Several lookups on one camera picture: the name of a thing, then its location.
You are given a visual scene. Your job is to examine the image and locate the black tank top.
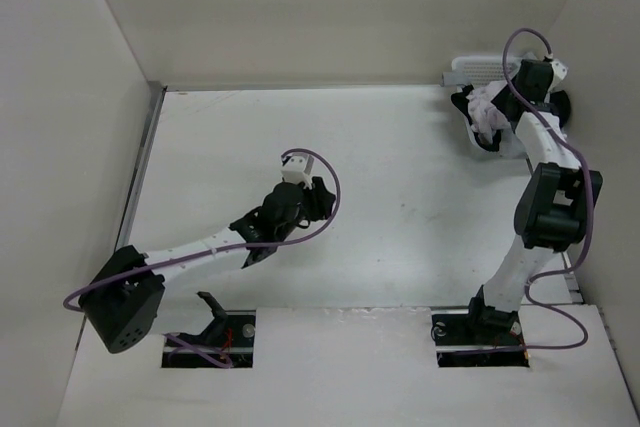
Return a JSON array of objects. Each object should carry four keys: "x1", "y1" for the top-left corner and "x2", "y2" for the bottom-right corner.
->
[{"x1": 449, "y1": 86, "x2": 574, "y2": 153}]

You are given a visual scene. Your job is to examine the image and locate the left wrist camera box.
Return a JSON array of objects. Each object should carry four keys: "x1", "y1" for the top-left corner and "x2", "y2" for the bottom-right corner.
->
[{"x1": 281, "y1": 153, "x2": 314, "y2": 189}]

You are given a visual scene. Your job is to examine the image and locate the white tank top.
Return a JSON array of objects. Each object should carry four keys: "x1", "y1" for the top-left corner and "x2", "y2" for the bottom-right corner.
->
[{"x1": 466, "y1": 81, "x2": 510, "y2": 141}]

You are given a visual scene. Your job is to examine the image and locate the white plastic laundry basket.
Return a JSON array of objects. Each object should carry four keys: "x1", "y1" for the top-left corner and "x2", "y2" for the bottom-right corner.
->
[{"x1": 442, "y1": 54, "x2": 569, "y2": 158}]

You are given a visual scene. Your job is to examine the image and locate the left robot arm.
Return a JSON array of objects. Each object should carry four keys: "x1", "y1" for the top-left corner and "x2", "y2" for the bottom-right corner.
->
[{"x1": 78, "y1": 176, "x2": 341, "y2": 354}]

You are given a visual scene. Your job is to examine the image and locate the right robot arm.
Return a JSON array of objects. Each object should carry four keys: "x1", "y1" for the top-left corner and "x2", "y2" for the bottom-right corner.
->
[{"x1": 463, "y1": 57, "x2": 603, "y2": 343}]

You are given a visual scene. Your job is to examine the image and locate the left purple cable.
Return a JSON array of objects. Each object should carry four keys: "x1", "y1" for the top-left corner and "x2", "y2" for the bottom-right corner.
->
[{"x1": 63, "y1": 148, "x2": 344, "y2": 313}]

